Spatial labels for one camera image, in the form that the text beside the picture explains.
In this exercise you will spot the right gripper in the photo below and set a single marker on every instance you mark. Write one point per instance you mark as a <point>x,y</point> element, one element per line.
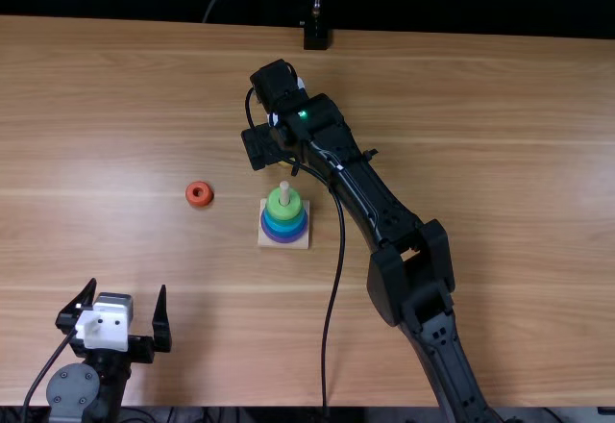
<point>274,82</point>

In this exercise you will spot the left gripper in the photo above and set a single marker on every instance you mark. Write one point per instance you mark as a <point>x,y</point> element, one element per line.
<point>141,346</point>

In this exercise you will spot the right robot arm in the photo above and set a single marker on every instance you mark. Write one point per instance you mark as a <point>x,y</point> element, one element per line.
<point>384,202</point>

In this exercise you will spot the wooden peg base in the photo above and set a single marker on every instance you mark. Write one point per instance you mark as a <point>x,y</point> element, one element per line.
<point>288,246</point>

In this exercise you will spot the black clamp stand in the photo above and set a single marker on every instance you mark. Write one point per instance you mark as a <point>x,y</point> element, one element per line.
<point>317,39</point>

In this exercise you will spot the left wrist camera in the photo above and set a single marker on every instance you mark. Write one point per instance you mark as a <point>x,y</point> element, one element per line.
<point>110,327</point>

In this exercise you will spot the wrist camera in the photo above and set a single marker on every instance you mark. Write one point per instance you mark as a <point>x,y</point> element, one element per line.
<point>274,119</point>
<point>110,327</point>

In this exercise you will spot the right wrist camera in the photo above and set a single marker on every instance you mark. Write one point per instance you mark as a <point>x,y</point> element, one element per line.
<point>274,119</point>

